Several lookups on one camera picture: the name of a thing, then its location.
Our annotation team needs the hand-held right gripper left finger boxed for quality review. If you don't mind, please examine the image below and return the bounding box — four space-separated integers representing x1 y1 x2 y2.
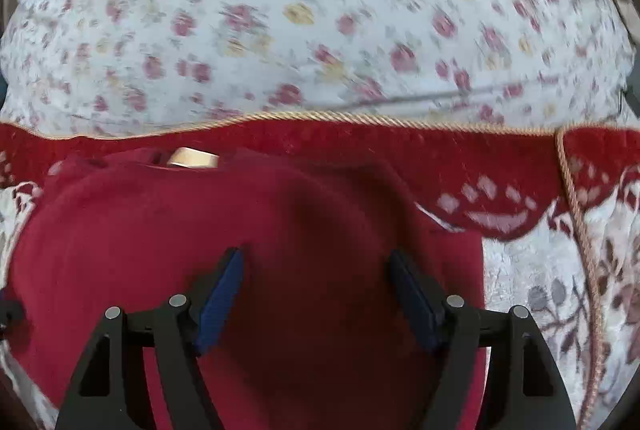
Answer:
55 247 246 430

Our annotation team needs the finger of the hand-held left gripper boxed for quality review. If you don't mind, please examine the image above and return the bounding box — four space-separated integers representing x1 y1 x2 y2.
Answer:
0 295 26 338

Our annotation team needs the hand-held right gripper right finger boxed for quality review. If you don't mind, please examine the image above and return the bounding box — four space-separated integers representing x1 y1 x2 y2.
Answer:
387 250 578 430

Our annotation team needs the red knit sweater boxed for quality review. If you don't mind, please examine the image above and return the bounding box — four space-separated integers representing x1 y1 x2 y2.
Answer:
10 146 489 430

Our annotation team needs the red-bordered floral blanket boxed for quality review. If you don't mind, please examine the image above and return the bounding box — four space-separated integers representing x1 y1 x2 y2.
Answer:
0 110 640 430

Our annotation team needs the floral white pillow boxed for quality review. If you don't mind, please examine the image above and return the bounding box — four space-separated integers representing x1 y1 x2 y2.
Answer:
0 0 635 138

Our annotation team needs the beige cloth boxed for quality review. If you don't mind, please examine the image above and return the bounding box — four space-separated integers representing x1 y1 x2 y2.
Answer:
602 0 640 47

